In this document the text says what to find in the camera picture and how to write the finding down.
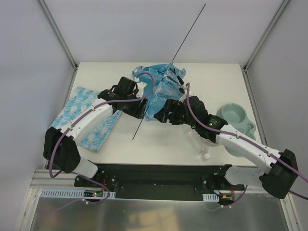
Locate blue snowman pet tent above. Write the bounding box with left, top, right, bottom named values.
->
left=132, top=62, right=186, bottom=121

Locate thin black tent pole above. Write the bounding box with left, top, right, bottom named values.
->
left=172, top=3, right=207, bottom=62

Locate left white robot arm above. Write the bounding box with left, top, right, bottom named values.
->
left=43, top=77, right=148, bottom=187

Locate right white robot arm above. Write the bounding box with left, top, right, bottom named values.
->
left=154, top=96, right=298, bottom=199

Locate blue snowman tent mat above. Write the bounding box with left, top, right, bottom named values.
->
left=51, top=86, right=121, bottom=153

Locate green double pet bowl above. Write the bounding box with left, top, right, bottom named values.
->
left=216, top=103, right=257, bottom=158

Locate clear plastic water bottle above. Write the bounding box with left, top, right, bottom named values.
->
left=185, top=127, right=211, bottom=162

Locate stainless steel bowl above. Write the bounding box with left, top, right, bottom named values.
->
left=205, top=139, right=219, bottom=147

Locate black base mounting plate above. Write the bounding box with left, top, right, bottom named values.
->
left=45, top=161, right=276, bottom=200

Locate left aluminium frame post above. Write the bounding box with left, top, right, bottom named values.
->
left=37, top=0, right=77, bottom=69

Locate aluminium frame post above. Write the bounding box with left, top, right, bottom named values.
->
left=37, top=0, right=77, bottom=69
left=243, top=0, right=296, bottom=72

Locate aluminium front rail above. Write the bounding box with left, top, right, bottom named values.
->
left=31, top=169, right=292, bottom=193

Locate right aluminium frame post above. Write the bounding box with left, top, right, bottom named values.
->
left=243, top=0, right=296, bottom=72

